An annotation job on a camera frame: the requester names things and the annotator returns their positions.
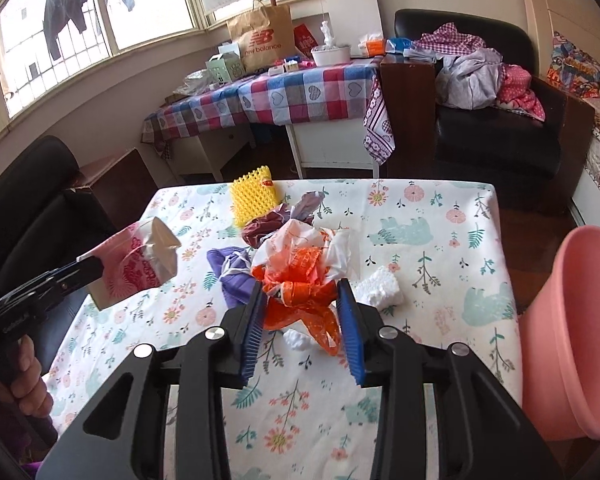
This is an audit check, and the brown side table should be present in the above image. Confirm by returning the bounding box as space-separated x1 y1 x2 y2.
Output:
65 147 158 231

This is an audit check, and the floral tablecloth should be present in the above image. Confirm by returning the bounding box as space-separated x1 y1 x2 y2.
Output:
42 179 526 480

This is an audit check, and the dark wooden side table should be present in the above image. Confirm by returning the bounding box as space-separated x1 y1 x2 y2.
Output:
380 55 438 181

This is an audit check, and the dark hanging jacket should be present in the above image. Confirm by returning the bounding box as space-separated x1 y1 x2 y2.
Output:
42 0 88 61

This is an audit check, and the purple floral cloth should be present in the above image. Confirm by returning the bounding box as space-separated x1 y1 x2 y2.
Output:
362 77 397 166

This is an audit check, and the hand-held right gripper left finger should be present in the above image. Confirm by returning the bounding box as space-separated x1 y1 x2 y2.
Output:
40 277 270 480

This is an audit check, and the grey plastic bag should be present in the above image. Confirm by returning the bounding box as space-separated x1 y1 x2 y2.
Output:
172 69 213 98

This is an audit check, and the crumpled maroon bag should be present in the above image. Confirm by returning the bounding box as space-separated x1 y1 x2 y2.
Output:
240 191 326 250

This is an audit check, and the green box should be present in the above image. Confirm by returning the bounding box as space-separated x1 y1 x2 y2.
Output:
205 52 245 83

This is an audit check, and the white cabinet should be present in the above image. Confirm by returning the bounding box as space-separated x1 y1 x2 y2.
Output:
285 115 381 178

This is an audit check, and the brown paper shopping bag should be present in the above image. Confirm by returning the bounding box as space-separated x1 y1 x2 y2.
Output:
226 0 297 73

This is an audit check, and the white desk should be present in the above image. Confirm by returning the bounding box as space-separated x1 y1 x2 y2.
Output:
172 125 253 183

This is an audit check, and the purple plastic bag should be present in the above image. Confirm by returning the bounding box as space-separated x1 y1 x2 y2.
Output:
206 246 261 308

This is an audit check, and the pink carton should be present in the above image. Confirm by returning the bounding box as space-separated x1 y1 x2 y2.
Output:
87 216 182 311

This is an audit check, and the pink patterned garment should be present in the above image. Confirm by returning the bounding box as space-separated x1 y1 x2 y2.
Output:
495 63 547 122

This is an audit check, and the black leather armchair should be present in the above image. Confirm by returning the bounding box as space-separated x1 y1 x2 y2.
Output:
394 8 596 211

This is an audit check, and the orange and white plastic bag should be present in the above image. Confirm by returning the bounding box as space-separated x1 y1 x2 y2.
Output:
250 218 353 358

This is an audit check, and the lavender garment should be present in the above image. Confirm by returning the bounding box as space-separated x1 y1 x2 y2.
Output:
435 49 506 111

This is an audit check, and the person's left hand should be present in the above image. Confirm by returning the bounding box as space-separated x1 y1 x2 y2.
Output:
7 335 55 418

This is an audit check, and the checked tablecloth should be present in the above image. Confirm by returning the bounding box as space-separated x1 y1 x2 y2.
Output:
141 57 383 146

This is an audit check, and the window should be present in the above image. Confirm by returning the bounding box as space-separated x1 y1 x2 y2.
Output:
0 0 206 131

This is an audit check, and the yellow foam net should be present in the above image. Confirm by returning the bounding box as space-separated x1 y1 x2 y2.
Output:
228 164 281 227

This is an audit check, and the orange tissue box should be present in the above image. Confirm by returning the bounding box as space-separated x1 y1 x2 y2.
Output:
357 33 385 57

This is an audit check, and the dark wooden nightstand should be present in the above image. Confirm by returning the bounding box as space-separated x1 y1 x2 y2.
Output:
550 80 597 211

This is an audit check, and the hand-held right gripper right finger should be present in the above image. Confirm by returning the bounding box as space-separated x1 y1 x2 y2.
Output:
336 277 563 480

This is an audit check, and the pink bucket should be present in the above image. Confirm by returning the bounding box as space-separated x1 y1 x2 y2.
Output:
521 225 600 443

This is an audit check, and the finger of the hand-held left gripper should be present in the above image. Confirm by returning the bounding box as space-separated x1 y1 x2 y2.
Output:
44 255 106 286
34 270 102 308

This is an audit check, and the colourful printed pillow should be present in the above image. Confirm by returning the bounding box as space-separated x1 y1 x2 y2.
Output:
547 31 600 98

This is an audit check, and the red packet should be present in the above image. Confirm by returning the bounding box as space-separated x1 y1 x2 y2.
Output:
293 23 315 58

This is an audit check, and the pink gingham shirt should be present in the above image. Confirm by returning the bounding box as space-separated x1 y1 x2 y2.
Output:
412 22 486 58

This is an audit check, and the cream headboard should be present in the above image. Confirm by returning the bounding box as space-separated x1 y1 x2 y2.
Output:
522 0 600 61

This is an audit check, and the black leather sofa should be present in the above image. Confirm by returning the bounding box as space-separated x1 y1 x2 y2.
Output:
0 135 116 361

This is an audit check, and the white bowl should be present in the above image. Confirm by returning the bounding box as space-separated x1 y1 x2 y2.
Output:
311 44 352 67

